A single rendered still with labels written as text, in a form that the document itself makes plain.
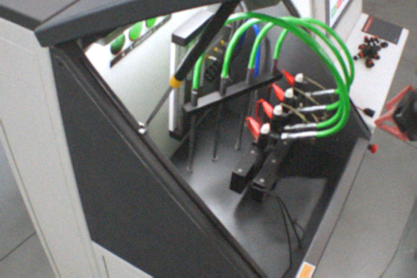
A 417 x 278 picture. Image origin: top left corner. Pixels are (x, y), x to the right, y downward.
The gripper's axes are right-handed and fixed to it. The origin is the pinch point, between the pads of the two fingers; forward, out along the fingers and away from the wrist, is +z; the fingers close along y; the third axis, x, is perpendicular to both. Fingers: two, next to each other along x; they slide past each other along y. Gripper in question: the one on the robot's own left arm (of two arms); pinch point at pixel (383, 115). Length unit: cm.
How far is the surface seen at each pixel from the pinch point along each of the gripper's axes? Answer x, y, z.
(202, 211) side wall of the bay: -8.9, 36.0, 16.4
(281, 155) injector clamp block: 8.2, 2.0, 41.5
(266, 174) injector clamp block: 7.4, 10.0, 39.5
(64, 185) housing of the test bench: -25, 49, 52
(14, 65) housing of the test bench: -53, 42, 32
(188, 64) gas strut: -33.9, 28.8, -3.0
